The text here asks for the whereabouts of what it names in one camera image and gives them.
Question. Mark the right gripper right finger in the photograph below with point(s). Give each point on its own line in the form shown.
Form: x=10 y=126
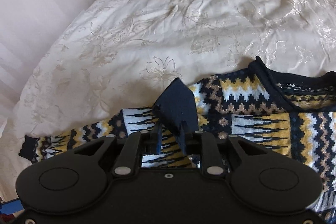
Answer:
x=204 y=145

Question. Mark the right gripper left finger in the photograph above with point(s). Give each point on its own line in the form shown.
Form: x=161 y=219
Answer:
x=143 y=142

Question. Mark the navy yellow patterned knit sweater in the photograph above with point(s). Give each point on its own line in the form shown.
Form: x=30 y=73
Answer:
x=291 y=114

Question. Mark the white embroidered bedspread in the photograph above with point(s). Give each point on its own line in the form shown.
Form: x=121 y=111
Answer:
x=123 y=53

